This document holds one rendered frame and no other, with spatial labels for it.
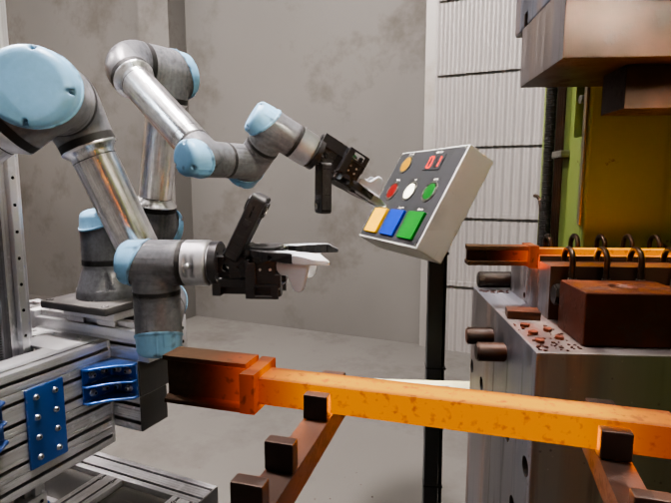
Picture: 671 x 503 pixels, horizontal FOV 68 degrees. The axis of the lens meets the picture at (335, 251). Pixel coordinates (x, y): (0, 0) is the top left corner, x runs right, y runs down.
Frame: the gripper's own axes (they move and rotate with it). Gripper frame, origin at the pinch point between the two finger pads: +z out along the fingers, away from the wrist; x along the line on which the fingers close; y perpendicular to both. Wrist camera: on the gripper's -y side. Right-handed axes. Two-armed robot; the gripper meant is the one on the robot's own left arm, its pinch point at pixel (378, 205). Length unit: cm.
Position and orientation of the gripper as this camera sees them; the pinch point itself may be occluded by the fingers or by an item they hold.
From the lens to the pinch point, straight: 119.0
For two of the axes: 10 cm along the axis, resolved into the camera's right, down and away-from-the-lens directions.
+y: 4.7, -8.8, 0.6
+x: -3.5, -1.2, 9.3
